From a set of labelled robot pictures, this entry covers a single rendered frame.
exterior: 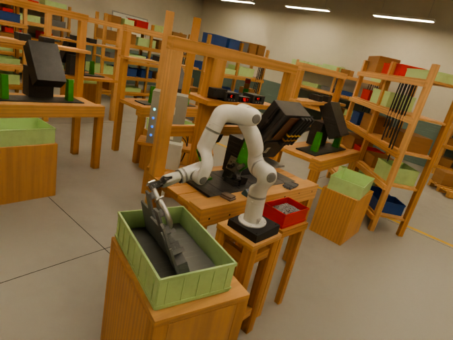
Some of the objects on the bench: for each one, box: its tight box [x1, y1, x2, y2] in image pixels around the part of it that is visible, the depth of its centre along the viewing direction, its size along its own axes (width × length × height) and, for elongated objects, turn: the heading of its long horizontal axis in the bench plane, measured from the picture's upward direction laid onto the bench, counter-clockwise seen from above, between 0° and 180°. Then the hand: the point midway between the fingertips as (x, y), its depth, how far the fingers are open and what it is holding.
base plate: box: [186, 170, 296, 198], centre depth 301 cm, size 42×110×2 cm, turn 102°
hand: (153, 185), depth 180 cm, fingers closed on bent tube, 3 cm apart
